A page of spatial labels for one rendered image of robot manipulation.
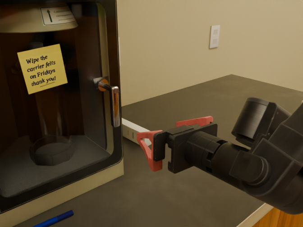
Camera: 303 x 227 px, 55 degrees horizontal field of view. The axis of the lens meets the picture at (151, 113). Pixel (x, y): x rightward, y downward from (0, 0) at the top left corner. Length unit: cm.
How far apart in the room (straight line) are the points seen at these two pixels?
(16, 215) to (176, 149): 38
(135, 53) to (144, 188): 66
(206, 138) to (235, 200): 30
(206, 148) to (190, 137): 4
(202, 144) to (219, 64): 125
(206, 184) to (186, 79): 82
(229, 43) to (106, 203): 124
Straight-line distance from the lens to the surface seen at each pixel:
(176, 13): 137
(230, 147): 43
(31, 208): 69
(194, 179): 77
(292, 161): 35
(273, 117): 41
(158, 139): 45
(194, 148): 45
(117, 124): 62
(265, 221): 89
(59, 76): 58
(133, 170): 79
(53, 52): 57
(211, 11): 155
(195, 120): 54
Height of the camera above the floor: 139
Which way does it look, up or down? 23 degrees down
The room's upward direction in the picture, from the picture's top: straight up
